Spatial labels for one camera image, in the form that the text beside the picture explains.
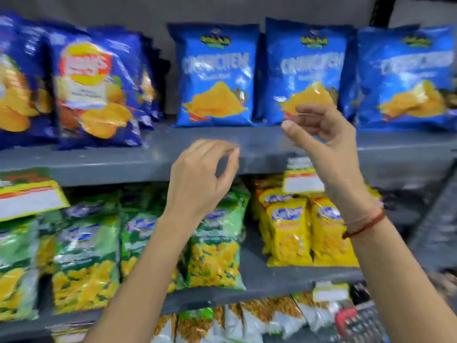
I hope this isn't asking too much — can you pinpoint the row of clear snack-mix packets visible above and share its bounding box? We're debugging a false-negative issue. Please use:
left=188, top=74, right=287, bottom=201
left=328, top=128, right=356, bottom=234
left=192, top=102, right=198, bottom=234
left=150, top=292, right=355, bottom=343

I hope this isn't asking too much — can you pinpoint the person's left forearm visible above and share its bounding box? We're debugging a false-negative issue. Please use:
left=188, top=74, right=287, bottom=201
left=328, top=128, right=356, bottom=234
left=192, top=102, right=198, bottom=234
left=81, top=215, right=200, bottom=343

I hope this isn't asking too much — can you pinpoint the dark blue chips bag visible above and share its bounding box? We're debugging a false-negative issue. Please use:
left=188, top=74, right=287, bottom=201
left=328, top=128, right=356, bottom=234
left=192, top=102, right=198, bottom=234
left=45, top=26, right=144, bottom=151
left=0, top=12, right=56, bottom=148

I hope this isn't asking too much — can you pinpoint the black shelf upright post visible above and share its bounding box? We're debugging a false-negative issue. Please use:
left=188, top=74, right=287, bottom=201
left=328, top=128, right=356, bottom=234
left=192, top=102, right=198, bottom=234
left=369, top=0, right=397, bottom=28

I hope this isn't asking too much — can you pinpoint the yellow green shelf label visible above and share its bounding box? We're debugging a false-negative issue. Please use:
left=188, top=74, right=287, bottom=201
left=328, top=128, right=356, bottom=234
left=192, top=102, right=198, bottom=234
left=49, top=322, right=94, bottom=343
left=0, top=168, right=71, bottom=222
left=312, top=281, right=353, bottom=305
left=281, top=157, right=326, bottom=195

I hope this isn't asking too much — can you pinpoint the person's right hand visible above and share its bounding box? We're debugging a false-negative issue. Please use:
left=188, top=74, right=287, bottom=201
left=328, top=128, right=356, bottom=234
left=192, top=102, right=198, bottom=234
left=281, top=103, right=383, bottom=226

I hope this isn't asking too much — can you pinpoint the person's left hand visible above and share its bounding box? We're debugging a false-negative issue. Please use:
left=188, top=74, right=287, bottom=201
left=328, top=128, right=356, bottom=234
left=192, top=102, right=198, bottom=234
left=162, top=139, right=240, bottom=229

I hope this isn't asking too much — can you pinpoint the grey metal shelf board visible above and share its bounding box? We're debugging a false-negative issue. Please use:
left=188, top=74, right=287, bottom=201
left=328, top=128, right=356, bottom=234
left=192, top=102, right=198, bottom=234
left=0, top=121, right=457, bottom=188
left=0, top=225, right=365, bottom=341

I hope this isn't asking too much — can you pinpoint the stack of yellow snack packets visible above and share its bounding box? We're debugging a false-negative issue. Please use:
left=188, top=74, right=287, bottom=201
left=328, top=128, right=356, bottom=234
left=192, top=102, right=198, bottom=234
left=251, top=174, right=383, bottom=267

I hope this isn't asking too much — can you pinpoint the person's right forearm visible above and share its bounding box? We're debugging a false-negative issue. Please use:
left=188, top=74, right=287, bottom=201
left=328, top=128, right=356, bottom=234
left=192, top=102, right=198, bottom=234
left=342, top=211, right=457, bottom=343

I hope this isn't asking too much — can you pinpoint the red thread bracelet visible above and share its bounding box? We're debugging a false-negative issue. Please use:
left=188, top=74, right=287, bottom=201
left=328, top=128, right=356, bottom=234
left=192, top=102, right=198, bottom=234
left=342, top=206, right=387, bottom=240

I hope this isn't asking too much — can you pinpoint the light blue chips bag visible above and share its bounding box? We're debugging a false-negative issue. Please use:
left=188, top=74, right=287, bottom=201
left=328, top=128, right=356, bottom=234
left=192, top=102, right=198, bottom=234
left=264, top=17, right=358, bottom=126
left=167, top=23, right=260, bottom=128
left=355, top=25, right=457, bottom=132

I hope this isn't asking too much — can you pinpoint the row of dark blue bags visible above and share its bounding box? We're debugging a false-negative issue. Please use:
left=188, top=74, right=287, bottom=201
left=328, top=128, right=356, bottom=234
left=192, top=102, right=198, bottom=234
left=137, top=34, right=171, bottom=130

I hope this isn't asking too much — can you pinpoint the grey basket with red handle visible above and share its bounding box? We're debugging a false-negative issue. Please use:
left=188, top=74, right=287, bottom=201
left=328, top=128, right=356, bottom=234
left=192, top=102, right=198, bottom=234
left=335, top=301, right=390, bottom=343

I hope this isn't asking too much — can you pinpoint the row of green snack packets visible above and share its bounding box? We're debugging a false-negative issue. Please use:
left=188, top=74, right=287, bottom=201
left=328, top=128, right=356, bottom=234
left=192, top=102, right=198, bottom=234
left=0, top=187, right=251, bottom=323

